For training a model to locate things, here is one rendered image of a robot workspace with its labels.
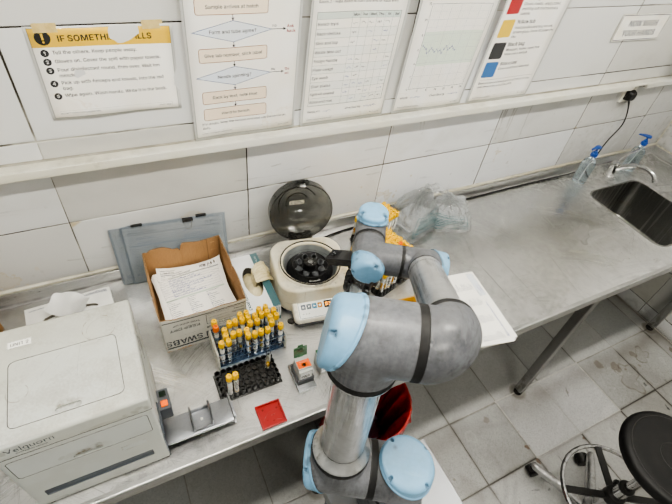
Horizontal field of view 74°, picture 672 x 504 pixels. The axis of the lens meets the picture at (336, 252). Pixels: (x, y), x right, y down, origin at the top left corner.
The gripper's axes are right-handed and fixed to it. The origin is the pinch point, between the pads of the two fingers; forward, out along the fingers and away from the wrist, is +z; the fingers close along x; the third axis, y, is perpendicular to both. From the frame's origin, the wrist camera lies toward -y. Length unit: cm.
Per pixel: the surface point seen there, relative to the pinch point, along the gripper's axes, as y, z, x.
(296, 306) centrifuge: -13.7, 10.1, -7.9
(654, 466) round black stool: 105, 38, 31
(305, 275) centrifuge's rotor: -17.0, 5.5, 0.7
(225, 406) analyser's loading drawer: -8.2, 8.9, -44.6
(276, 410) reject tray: 1.9, 13.1, -36.2
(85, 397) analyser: -21, -18, -66
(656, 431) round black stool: 104, 39, 45
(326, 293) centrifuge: -8.2, 7.3, 0.3
